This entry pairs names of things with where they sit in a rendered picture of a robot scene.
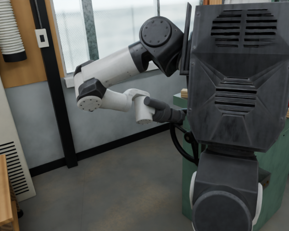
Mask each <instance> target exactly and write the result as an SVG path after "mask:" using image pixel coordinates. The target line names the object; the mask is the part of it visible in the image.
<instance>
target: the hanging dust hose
mask: <svg viewBox="0 0 289 231"><path fill-rule="evenodd" d="M10 5H11V3H10V0H0V47H1V48H0V49H1V52H2V55H3V59H4V62H18V61H23V60H26V59H27V55H26V51H25V49H24V47H23V44H22V43H23V42H21V41H22V40H21V37H20V36H21V35H20V34H19V33H20V32H18V31H19V30H18V27H17V24H16V23H17V22H15V21H16V19H14V18H15V17H14V14H13V11H12V10H13V9H12V6H10Z"/></svg>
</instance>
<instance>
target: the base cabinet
mask: <svg viewBox="0 0 289 231"><path fill-rule="evenodd" d="M183 149H184V150H185V151H186V152H187V153H188V154H189V155H191V156H194V155H193V150H192V146H191V144H190V143H188V142H186V141H185V139H184V133H183ZM198 149H199V150H198V158H200V154H201V144H200V143H199V148H198ZM255 156H256V158H257V160H258V162H259V167H260V168H262V169H264V170H266V171H268V172H271V178H270V182H269V186H268V187H267V188H266V189H264V190H263V191H262V204H261V211H260V214H259V217H258V220H257V223H256V224H255V225H253V230H252V231H259V230H260V229H261V228H262V226H263V225H264V224H265V223H266V222H267V221H268V220H269V219H270V218H271V217H272V216H273V215H274V214H275V213H276V212H277V210H278V209H279V208H280V207H281V203H282V199H283V194H284V190H285V185H286V181H287V177H288V173H289V129H288V130H286V131H285V132H283V133H282V134H281V135H279V137H278V140H277V141H276V142H275V143H274V144H273V146H272V147H271V148H270V149H269V150H268V151H267V152H266V153H261V152H256V153H255ZM197 168H198V167H197V166H196V165H195V164H194V163H193V162H190V161H188V160H187V159H185V158H184V157H183V174H182V214H183V215H184V216H186V217H187V218H188V219H190V220H191V221H192V209H191V204H190V198H189V192H190V184H191V179H192V175H193V173H194V172H196V171H197Z"/></svg>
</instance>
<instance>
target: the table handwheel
mask: <svg viewBox="0 0 289 231"><path fill-rule="evenodd" d="M180 110H182V111H184V113H185V114H187V108H183V109H180ZM175 127H176V128H178V129H179V130H180V131H182V132H183V133H184V139H185V141H186V142H188V143H190V144H191V146H192V150H193V155H194V156H191V155H189V154H188V153H187V152H186V151H185V150H184V149H183V148H182V147H181V145H180V143H179V142H178V139H177V136H176V133H175ZM170 134H171V138H172V141H173V143H174V145H175V147H176V149H177V150H178V151H179V153H180V154H181V155H182V156H183V157H184V158H185V159H187V160H188V161H190V162H193V163H196V164H198V163H199V158H197V154H196V150H195V143H194V142H195V141H196V140H195V137H194V135H193V133H192V131H191V130H189V131H186V130H184V129H183V128H182V127H180V126H179V125H178V124H177V123H174V122H170Z"/></svg>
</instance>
